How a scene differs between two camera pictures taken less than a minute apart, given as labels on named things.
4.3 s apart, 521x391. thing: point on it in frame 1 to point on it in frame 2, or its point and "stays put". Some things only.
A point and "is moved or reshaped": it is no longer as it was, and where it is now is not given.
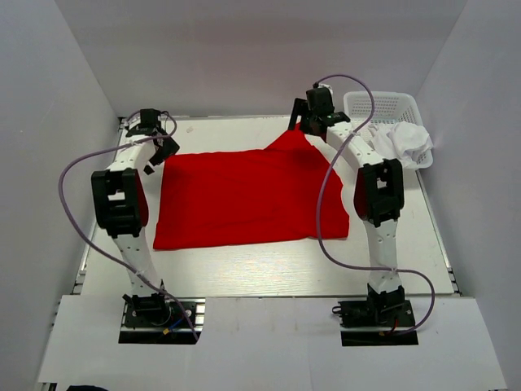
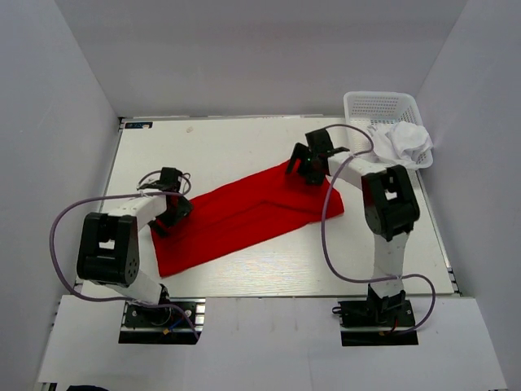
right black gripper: (299, 108) to (302, 152)
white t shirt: (404, 141) stays put
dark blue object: (85, 388) stays put
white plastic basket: (390, 108) stays put
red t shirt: (290, 191) is moved or reshaped
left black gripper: (170, 147) to (185, 208)
